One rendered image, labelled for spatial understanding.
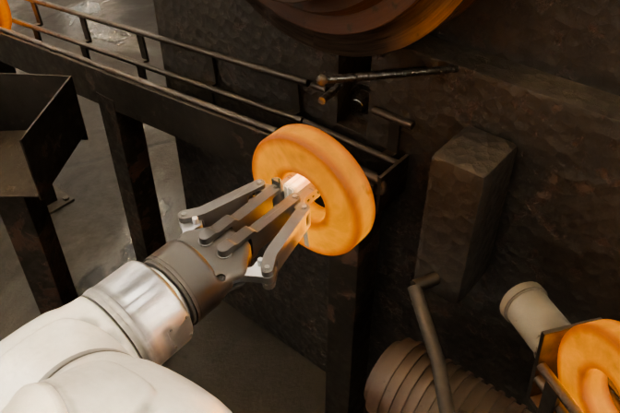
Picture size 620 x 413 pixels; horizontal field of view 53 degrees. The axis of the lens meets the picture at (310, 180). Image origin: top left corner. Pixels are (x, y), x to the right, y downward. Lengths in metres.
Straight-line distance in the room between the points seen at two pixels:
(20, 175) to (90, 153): 1.12
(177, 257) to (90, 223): 1.44
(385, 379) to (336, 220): 0.31
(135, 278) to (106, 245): 1.36
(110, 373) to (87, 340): 0.09
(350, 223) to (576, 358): 0.28
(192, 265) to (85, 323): 0.10
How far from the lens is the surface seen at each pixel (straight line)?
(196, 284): 0.56
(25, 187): 1.15
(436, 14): 0.73
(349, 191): 0.62
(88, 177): 2.18
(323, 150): 0.63
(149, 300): 0.54
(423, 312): 0.89
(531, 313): 0.79
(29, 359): 0.50
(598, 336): 0.69
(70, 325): 0.52
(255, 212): 0.64
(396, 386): 0.90
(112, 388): 0.39
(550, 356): 0.77
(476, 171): 0.79
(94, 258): 1.88
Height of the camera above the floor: 1.26
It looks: 38 degrees down
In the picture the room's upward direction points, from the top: straight up
